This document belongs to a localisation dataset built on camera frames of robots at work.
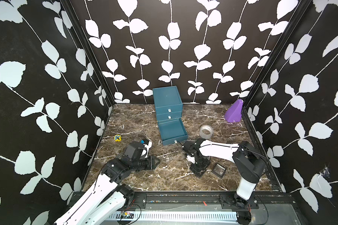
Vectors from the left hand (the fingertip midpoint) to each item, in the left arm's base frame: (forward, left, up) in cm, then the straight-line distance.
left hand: (159, 160), depth 72 cm
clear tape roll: (+28, -34, -17) cm, 47 cm away
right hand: (-1, -23, -16) cm, 28 cm away
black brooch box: (-3, -22, -7) cm, 23 cm away
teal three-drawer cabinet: (+35, -6, +2) cm, 36 cm away
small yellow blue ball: (+24, +31, -16) cm, 43 cm away
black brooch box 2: (-1, -36, -17) cm, 40 cm away
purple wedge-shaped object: (+37, -55, -8) cm, 67 cm away
